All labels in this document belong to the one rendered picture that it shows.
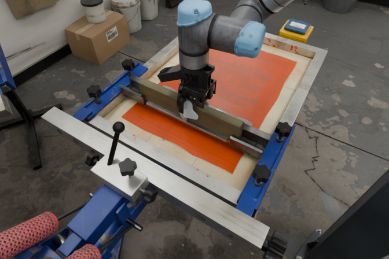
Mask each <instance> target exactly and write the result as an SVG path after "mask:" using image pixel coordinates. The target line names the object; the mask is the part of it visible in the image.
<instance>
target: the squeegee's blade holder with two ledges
mask: <svg viewBox="0 0 389 259"><path fill-rule="evenodd" d="M146 105H147V106H150V107H152V108H154V109H156V110H158V111H160V112H162V113H164V114H166V115H168V116H170V117H173V118H175V119H177V120H179V121H181V122H183V123H185V124H187V125H189V126H191V127H194V128H196V129H198V130H200V131H202V132H205V133H206V134H209V135H211V136H213V137H215V138H217V139H219V140H221V141H223V142H225V143H226V142H227V141H228V138H227V137H225V136H223V135H221V134H219V133H217V132H215V131H213V130H211V129H208V128H206V127H204V126H202V125H200V124H198V123H195V122H193V121H191V120H189V119H187V122H185V121H184V120H183V119H182V117H181V116H180V115H178V114H176V113H174V112H172V111H170V110H167V109H165V108H163V107H161V106H159V105H157V104H155V103H152V102H150V101H148V102H147V103H146Z"/></svg>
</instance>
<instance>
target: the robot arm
mask: <svg viewBox="0 0 389 259"><path fill-rule="evenodd" d="M292 1H294V0H240V1H239V3H238V5H237V6H236V8H235V9H234V11H233V12H232V14H231V15H230V16H229V17H228V16H223V15H218V14H215V13H212V6H211V4H210V3H209V2H208V1H206V0H183V1H182V2H181V3H180V4H179V5H178V21H177V26H178V44H179V48H178V50H179V63H180V65H176V66H171V67H166V68H163V69H162V70H161V71H160V73H159V74H158V75H157V76H158V78H159V80H160V81H161V82H169V81H173V80H179V79H180V80H181V83H180V85H179V87H178V97H177V108H178V111H179V113H180V115H181V117H182V119H183V120H184V121H185V122H187V118H189V119H194V120H197V119H198V115H197V114H196V113H195V112H194V111H193V105H192V103H191V101H193V102H194V103H196V106H198V107H200V108H202V109H204V104H205V105H207V106H208V105H209V102H208V101H207V100H208V99H211V98H212V97H213V94H215V92H216V80H215V79H212V78H211V74H212V73H213V71H214V70H215V66H213V65H211V64H209V63H208V62H209V52H210V49H214V50H218V51H222V52H225V53H230V54H234V55H236V56H239V57H248V58H256V57H257V56H258V55H259V53H260V50H261V48H262V45H263V41H264V38H265V33H266V27H265V25H264V24H262V23H263V22H264V21H265V20H267V19H268V18H269V17H271V16H272V15H273V14H275V13H277V12H278V11H279V10H281V9H282V8H284V7H285V6H287V5H288V4H289V3H291V2H292ZM214 85H215V87H214ZM186 99H188V100H190V101H187V100H186ZM201 104H202V105H201Z"/></svg>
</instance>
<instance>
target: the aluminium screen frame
mask: <svg viewBox="0 0 389 259"><path fill-rule="evenodd" d="M263 44H265V45H269V46H272V47H275V48H278V49H281V50H285V51H288V52H291V53H295V54H298V55H300V56H304V57H307V58H311V59H313V60H312V62H311V64H310V66H309V67H308V69H307V71H306V73H305V75H304V77H303V79H302V81H301V82H300V85H299V87H298V88H297V90H296V92H295V94H294V96H293V98H292V99H291V101H290V103H289V105H288V107H287V109H286V111H285V113H284V115H283V117H282V119H281V121H280V122H282V123H284V122H287V123H288V124H289V125H290V126H291V127H292V126H293V124H294V122H295V120H296V118H297V116H298V114H299V111H300V109H301V107H302V105H303V103H304V101H305V99H306V97H307V95H308V93H309V91H310V89H311V86H312V84H313V82H314V80H315V78H316V76H317V74H318V71H319V70H320V67H321V65H322V63H323V62H324V59H325V57H326V54H327V52H328V51H327V50H324V49H321V48H317V47H314V46H310V45H307V44H304V43H300V42H297V41H294V40H290V39H287V38H283V37H280V36H277V35H273V34H269V33H267V32H266V33H265V38H264V41H263ZM178 48H179V44H178V36H177V37H176V38H175V39H174V40H173V41H172V42H170V43H169V44H168V45H167V46H166V47H164V48H163V49H162V50H160V51H159V52H158V53H157V54H156V55H154V56H153V57H152V58H151V59H150V60H149V61H147V62H146V63H145V64H143V66H145V67H147V68H148V70H147V71H146V72H145V73H144V74H143V75H142V76H141V77H140V78H142V79H146V80H147V79H148V78H149V77H151V76H152V75H153V74H154V73H155V72H156V71H157V70H158V69H159V68H161V67H162V66H163V65H164V64H165V63H166V62H167V61H168V60H169V59H170V58H172V57H173V56H174V55H175V54H177V52H179V50H178ZM126 98H127V97H125V96H124V95H123V93H121V94H119V95H118V96H117V97H116V98H115V99H114V100H113V101H111V102H110V103H109V104H108V105H107V106H106V107H105V108H103V109H102V110H101V111H100V112H98V113H97V114H96V115H95V116H94V117H93V118H92V119H90V120H89V121H88V120H86V119H85V120H84V121H83V123H85V124H87V125H88V126H90V127H92V128H94V129H95V130H97V131H99V132H101V133H102V134H104V135H106V136H108V137H110V138H111V139H113V137H114V134H115V132H114V131H113V129H112V126H113V123H112V122H110V121H108V120H106V119H104V117H105V116H106V115H107V114H108V113H110V112H111V111H112V110H113V109H114V108H116V107H117V106H118V104H120V103H121V102H122V101H123V100H124V99H126ZM118 142H119V143H120V144H122V145H124V146H126V147H128V148H129V149H131V150H133V151H134V152H136V153H138V154H140V155H142V156H143V157H145V158H147V159H149V160H151V161H152V162H154V163H156V164H157V165H160V166H161V167H163V168H165V169H166V170H168V171H170V172H172V173H174V174H176V175H177V176H179V177H181V178H183V179H185V180H186V181H188V182H189V183H192V184H194V185H195V186H197V187H198V188H200V189H202V190H204V191H206V192H208V193H209V194H211V195H213V196H215V197H217V198H218V199H220V200H222V201H223V202H226V203H227V204H229V205H231V206H232V207H234V208H236V206H237V204H238V203H237V200H238V198H239V196H240V194H241V193H242V192H241V191H239V190H237V189H235V188H233V187H232V186H230V185H228V184H226V183H224V182H222V181H220V180H218V179H216V178H215V177H213V176H211V175H209V174H207V173H205V172H203V171H201V170H199V169H198V168H196V167H194V166H192V165H190V164H188V163H187V162H185V161H182V160H181V159H179V158H177V157H175V156H173V155H172V154H170V153H168V152H166V151H164V150H162V149H160V148H158V147H156V146H155V145H153V144H151V143H149V142H147V141H145V140H143V139H141V138H139V137H138V136H136V135H134V134H132V133H130V132H128V131H126V130H124V131H123V132H122V133H120V135H119V140H118Z"/></svg>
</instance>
